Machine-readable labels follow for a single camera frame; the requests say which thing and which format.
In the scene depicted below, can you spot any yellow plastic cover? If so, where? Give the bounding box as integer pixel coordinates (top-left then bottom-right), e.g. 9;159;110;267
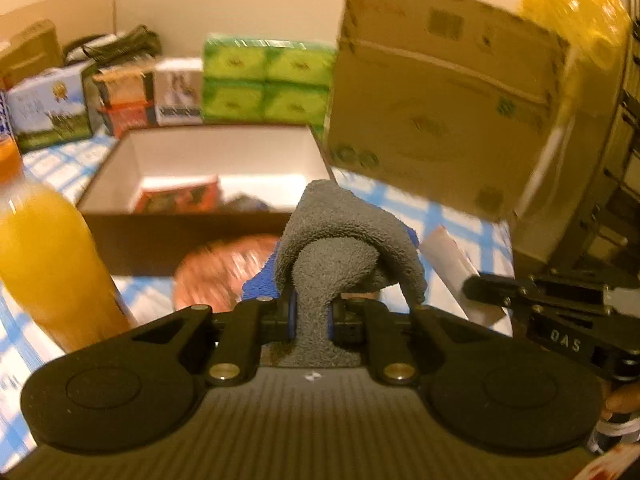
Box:
520;0;632;127

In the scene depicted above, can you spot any orange printed box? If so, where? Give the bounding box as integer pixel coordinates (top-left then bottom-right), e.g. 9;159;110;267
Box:
92;70;156;139

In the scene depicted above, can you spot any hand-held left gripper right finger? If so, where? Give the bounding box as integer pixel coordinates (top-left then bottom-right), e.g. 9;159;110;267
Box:
325;297;494;387

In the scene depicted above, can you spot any green tissue multipack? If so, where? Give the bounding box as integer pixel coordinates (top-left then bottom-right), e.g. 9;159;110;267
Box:
201;34;337;126

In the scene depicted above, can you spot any large cardboard box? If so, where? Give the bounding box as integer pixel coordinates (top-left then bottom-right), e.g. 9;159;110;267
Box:
322;0;572;222

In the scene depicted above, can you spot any red snack packet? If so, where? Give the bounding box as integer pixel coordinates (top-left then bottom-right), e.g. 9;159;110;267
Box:
132;189;172;214
142;175;224;211

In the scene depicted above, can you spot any white photo box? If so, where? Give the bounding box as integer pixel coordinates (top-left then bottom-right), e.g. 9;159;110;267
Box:
152;57;205;126

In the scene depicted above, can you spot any black bag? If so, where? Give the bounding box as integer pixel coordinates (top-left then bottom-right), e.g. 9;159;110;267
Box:
62;24;162;69

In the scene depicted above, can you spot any instant noodle bowl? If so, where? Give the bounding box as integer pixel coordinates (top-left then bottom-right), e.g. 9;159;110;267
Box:
174;234;291;312

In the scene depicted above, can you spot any grey and blue cloth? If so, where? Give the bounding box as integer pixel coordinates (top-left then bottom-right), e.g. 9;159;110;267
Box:
244;180;427;368

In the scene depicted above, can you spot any small brown cardboard box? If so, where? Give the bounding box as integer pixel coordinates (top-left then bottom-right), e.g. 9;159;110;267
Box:
0;19;64;89

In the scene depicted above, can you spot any light blue milk box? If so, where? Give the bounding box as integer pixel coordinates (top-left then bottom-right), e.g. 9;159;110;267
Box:
7;62;94;151

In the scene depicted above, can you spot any orange juice bottle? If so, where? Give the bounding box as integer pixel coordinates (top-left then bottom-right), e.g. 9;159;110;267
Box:
0;132;134;354

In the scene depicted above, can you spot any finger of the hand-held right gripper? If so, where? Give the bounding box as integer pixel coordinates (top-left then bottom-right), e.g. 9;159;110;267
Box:
462;273;614;315
529;269;640;292

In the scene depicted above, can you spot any white paper packet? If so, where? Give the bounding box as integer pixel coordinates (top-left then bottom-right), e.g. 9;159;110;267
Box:
419;225;506;329

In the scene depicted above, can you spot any dark shelf rack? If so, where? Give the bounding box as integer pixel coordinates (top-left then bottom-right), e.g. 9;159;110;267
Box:
510;60;640;282

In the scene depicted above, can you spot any person's right hand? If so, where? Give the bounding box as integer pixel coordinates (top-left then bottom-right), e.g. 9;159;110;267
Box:
602;381;640;423

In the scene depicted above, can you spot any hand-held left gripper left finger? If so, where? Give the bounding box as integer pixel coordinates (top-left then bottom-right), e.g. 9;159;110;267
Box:
131;297;296;387

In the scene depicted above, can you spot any blue checked bed sheet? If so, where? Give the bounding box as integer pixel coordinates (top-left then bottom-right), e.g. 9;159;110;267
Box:
0;127;517;461

